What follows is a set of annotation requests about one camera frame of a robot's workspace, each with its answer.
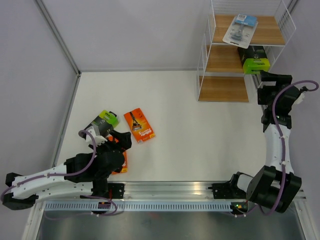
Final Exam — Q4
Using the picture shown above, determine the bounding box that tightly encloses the orange razor box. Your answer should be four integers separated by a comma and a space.
107, 135, 128, 175
123, 108, 156, 144

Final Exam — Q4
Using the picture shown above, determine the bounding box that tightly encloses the green black razor box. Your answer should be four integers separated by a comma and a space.
84, 110, 119, 137
237, 45, 271, 75

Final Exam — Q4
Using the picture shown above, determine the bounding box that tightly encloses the blue clear razor blister pack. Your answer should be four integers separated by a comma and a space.
222, 13, 259, 49

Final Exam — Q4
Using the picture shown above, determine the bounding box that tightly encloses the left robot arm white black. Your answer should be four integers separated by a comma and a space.
0, 129, 132, 211

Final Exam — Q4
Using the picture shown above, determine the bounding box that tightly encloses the orange razor box front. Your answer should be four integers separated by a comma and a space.
107, 135, 128, 175

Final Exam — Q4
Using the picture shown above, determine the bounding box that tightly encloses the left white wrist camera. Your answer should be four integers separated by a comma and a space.
85, 126, 107, 147

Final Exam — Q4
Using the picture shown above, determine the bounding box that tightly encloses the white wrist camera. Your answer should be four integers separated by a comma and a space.
294, 86, 309, 105
85, 126, 107, 147

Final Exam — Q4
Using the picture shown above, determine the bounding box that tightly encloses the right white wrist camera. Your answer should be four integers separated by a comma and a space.
294, 86, 309, 105

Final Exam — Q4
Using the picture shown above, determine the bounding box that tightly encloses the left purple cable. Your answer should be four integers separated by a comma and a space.
0, 129, 118, 221

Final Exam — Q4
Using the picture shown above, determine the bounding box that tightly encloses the purple cable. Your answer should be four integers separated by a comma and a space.
0, 129, 118, 221
232, 79, 320, 218

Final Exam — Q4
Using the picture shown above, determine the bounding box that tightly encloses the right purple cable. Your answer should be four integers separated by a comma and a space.
232, 79, 320, 218

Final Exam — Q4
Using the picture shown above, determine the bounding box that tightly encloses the white wire wooden shelf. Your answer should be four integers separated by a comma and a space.
196, 0, 296, 103

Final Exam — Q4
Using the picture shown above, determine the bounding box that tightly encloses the aluminium rail frame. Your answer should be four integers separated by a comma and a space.
34, 180, 308, 202

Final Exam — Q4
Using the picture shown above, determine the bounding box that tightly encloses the white slotted cable duct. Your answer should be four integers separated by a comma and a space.
44, 200, 232, 212

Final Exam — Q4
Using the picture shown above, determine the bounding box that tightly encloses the aluminium corner post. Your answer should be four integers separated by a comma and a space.
33, 0, 82, 77

